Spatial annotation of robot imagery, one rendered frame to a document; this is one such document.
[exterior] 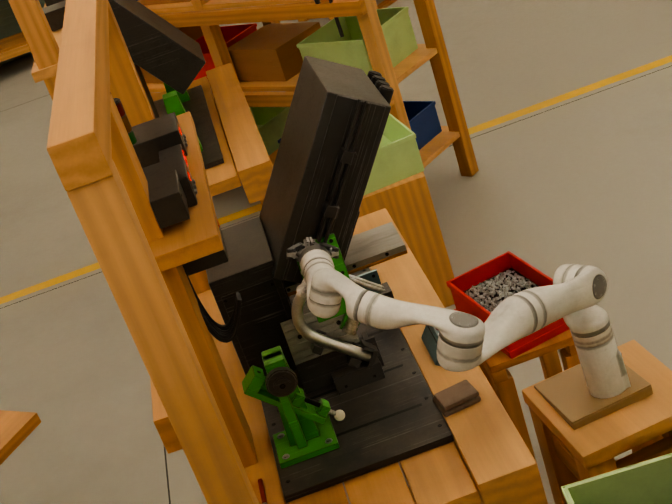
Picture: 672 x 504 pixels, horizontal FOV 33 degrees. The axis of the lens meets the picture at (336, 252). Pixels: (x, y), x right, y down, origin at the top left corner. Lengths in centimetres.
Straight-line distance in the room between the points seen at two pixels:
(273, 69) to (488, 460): 369
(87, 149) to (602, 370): 130
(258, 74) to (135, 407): 197
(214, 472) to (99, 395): 291
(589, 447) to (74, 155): 132
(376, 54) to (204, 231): 299
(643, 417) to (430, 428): 49
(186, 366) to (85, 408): 299
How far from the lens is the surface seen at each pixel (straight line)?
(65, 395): 543
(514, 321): 243
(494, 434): 269
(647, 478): 246
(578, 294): 257
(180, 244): 251
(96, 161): 210
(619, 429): 271
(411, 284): 336
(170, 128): 300
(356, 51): 553
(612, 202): 545
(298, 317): 293
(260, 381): 272
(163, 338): 225
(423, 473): 268
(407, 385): 293
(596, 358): 271
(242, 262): 303
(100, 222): 214
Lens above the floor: 254
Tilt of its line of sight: 26 degrees down
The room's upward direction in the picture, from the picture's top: 19 degrees counter-clockwise
